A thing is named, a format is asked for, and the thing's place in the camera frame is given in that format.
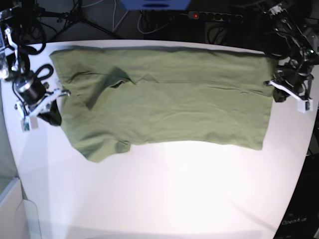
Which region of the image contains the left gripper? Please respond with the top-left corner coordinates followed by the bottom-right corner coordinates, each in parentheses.
top-left (263, 72), bottom-right (313, 103)

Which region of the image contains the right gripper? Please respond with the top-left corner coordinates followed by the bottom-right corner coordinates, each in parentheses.
top-left (14, 86), bottom-right (71, 126)

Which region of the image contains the green T-shirt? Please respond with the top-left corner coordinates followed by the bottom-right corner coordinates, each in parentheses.
top-left (50, 48), bottom-right (276, 162)

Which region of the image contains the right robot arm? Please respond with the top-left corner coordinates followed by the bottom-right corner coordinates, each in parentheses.
top-left (0, 0), bottom-right (70, 131)

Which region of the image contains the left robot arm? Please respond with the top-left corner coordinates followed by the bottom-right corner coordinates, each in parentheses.
top-left (262, 0), bottom-right (319, 112)

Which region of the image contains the white bin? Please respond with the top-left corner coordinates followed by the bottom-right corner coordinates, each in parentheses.
top-left (0, 178), bottom-right (42, 239)

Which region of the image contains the black power strip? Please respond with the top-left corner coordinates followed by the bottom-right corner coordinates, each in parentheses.
top-left (186, 11), bottom-right (244, 24)

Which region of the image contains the black OpenArm box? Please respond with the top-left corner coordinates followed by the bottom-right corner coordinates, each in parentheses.
top-left (274, 157), bottom-right (319, 239)

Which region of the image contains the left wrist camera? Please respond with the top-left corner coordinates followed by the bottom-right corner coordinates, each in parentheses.
top-left (297, 99), bottom-right (313, 114)

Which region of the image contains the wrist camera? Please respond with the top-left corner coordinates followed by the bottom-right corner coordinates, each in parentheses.
top-left (297, 99), bottom-right (313, 114)
top-left (20, 117), bottom-right (38, 132)

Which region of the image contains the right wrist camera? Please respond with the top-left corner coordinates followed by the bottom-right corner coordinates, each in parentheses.
top-left (20, 117), bottom-right (38, 132)

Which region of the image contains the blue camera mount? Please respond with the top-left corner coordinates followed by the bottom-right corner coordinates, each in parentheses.
top-left (121, 0), bottom-right (191, 10)

